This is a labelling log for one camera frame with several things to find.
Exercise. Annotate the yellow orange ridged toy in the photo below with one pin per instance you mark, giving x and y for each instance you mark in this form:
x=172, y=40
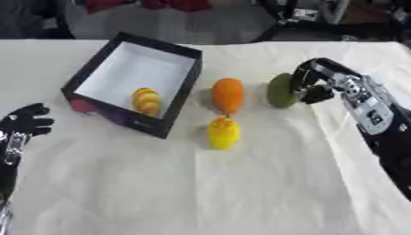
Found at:
x=147, y=101

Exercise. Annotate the yellow toy fruit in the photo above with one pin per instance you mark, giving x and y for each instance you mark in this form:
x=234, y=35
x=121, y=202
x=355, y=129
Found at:
x=223, y=133

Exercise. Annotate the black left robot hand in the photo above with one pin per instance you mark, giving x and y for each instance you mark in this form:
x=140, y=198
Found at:
x=24, y=119

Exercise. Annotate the orange toy carrot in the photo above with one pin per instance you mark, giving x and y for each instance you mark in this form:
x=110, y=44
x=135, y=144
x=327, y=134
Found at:
x=228, y=93

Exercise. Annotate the black box white inside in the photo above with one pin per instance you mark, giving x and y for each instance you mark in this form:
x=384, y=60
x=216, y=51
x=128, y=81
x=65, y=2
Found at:
x=134, y=120

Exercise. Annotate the green oval toy fruit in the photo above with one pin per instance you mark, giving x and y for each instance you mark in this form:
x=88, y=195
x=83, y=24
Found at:
x=279, y=91

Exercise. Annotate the red bag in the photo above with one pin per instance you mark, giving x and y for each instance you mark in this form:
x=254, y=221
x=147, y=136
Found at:
x=147, y=4

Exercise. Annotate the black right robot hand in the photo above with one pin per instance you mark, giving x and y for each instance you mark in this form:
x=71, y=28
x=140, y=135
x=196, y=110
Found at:
x=315, y=81

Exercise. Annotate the black chair base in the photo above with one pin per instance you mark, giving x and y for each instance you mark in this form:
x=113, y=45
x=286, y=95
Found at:
x=315, y=21

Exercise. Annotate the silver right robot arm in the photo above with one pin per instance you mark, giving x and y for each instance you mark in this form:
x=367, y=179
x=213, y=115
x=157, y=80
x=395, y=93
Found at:
x=380, y=122

